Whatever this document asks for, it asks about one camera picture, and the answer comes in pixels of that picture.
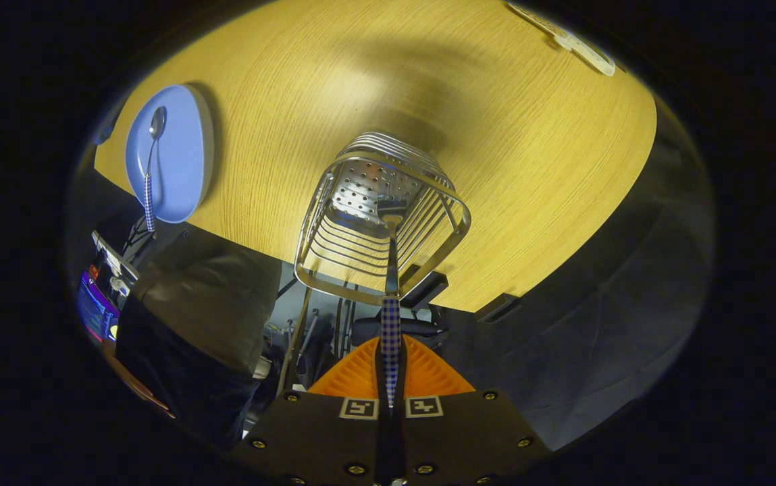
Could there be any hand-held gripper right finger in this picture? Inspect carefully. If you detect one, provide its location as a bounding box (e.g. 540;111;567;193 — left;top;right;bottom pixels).
394;334;554;486

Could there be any spoon with checkered handle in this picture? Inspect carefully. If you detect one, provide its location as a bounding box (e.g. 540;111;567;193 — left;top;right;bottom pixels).
143;106;167;233

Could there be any blue round plate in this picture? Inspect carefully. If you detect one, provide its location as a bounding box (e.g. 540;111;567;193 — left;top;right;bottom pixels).
124;84;215;224

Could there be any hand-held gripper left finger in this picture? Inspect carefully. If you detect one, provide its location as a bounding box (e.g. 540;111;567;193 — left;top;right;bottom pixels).
236;335;388;486

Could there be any laptop with lit screen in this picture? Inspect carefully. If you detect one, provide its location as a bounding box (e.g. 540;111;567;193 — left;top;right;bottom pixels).
77;229;140;345

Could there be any person's trousered leg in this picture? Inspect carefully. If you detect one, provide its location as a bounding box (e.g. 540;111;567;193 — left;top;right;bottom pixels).
132;229;282;375

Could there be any fork with checkered handle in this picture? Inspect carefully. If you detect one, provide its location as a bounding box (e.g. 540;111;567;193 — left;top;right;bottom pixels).
380;215;405;411

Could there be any metal wire cutlery basket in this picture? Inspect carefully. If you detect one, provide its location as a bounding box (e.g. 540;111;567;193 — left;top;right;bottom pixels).
293;132;473;306

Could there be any white divided tray of beans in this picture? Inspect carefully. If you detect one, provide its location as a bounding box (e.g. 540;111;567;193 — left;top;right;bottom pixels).
506;0;617;76

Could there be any black table bracket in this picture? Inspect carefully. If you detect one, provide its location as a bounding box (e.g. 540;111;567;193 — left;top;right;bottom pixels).
401;271;449;310
475;294;520;323

